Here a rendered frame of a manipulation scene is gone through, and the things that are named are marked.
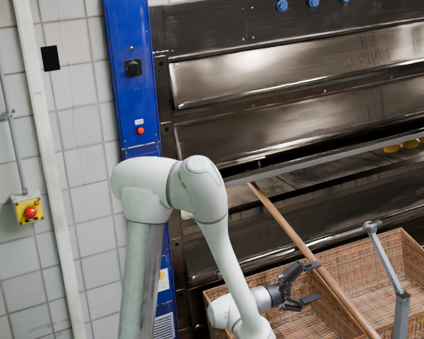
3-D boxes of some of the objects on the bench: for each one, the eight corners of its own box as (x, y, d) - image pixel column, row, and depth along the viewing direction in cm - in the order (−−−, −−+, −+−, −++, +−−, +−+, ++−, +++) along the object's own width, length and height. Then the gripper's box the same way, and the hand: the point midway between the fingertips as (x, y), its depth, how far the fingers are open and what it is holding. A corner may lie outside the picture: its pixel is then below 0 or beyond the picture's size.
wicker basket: (307, 300, 298) (309, 253, 286) (397, 270, 318) (401, 225, 307) (370, 360, 257) (373, 309, 246) (468, 321, 277) (475, 271, 266)
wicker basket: (202, 339, 275) (199, 290, 264) (305, 303, 296) (306, 255, 285) (254, 411, 234) (252, 356, 223) (368, 363, 255) (372, 311, 244)
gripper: (260, 261, 199) (313, 244, 207) (261, 321, 209) (311, 303, 217) (271, 272, 192) (326, 254, 200) (272, 333, 202) (324, 314, 210)
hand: (316, 280), depth 208 cm, fingers open, 13 cm apart
